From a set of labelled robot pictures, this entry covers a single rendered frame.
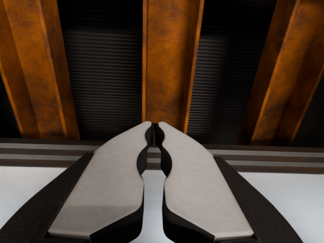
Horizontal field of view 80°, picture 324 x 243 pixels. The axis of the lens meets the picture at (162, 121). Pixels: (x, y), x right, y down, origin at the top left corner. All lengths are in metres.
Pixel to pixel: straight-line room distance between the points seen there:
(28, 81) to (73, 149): 0.20
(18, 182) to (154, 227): 0.18
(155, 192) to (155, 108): 0.17
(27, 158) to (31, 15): 0.22
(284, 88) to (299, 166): 0.17
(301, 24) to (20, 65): 0.46
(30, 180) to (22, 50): 0.22
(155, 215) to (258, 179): 0.14
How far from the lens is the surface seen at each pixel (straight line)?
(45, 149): 0.27
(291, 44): 0.41
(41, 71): 0.40
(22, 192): 0.30
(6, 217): 0.35
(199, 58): 0.49
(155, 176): 0.24
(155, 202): 0.27
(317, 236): 0.41
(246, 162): 0.26
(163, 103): 0.37
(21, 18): 0.39
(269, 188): 0.29
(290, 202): 0.32
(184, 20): 0.34
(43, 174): 0.27
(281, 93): 0.43
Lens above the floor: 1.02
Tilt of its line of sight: 62 degrees down
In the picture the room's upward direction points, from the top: 177 degrees clockwise
